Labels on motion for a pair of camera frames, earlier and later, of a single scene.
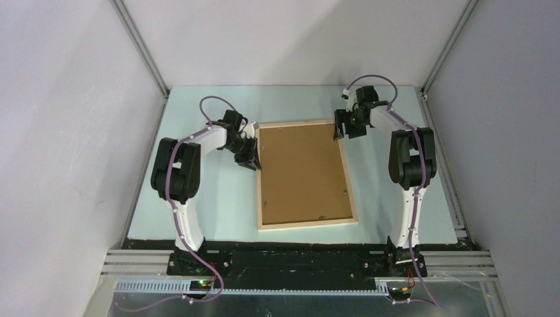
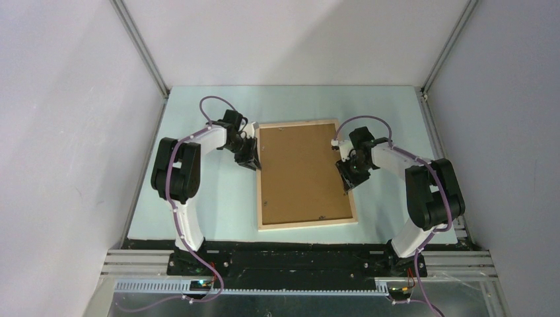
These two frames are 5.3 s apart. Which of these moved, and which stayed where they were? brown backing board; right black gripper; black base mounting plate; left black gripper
Moved: right black gripper
Stayed: left black gripper; black base mounting plate; brown backing board
